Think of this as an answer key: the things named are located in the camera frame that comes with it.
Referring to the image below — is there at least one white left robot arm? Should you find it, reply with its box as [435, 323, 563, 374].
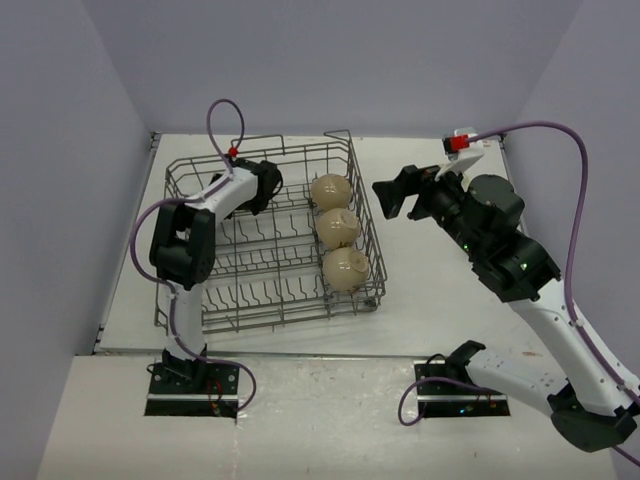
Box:
[149, 158, 283, 393]

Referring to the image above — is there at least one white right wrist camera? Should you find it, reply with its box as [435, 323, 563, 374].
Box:
[436, 134, 484, 180]

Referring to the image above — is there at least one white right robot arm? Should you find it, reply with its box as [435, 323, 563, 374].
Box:
[372, 165, 639, 452]

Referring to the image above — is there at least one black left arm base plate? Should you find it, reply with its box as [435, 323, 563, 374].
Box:
[144, 362, 240, 419]

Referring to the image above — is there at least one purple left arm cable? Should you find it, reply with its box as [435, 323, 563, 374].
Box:
[128, 98, 257, 414]

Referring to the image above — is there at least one beige bowl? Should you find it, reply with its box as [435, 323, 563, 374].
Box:
[322, 247, 370, 293]
[311, 174, 352, 211]
[316, 208, 361, 250]

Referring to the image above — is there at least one grey wire dish rack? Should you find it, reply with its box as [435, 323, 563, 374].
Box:
[155, 130, 387, 334]

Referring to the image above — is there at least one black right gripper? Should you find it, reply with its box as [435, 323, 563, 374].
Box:
[373, 156, 485, 257]

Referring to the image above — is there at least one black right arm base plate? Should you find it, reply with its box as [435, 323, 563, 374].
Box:
[414, 356, 511, 419]

